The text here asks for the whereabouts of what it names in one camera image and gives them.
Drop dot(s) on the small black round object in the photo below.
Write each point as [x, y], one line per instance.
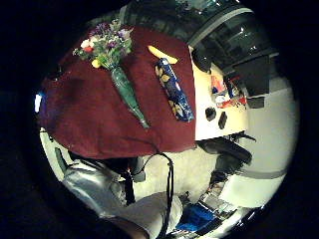
[210, 113]

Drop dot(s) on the small black rectangular object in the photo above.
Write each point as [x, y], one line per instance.
[222, 120]

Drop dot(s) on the yellow paper sheet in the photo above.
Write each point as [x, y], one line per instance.
[162, 54]

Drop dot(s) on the dark red tablecloth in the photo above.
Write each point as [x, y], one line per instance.
[93, 113]

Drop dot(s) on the pile of colourful packets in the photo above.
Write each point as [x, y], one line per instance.
[227, 93]

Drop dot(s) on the black round cap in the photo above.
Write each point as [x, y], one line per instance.
[201, 59]

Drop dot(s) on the flower bouquet in green wrap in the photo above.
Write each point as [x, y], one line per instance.
[113, 59]

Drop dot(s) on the black office chair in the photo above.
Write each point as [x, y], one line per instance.
[229, 154]

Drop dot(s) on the black monitor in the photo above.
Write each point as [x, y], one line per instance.
[254, 76]

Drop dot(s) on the blue bag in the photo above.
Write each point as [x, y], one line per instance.
[196, 217]

